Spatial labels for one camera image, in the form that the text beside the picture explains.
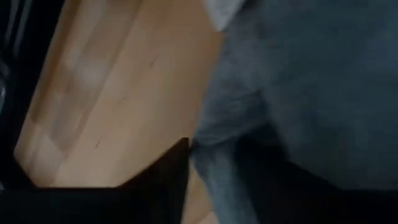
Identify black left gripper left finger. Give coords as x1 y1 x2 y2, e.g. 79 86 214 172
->
0 138 190 224

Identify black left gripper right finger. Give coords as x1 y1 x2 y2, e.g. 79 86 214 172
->
247 147 398 224

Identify grey Reebok t-shirt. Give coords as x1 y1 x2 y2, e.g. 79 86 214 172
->
189 0 398 224

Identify white paper shirt tag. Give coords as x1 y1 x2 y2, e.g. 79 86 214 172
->
203 0 247 32

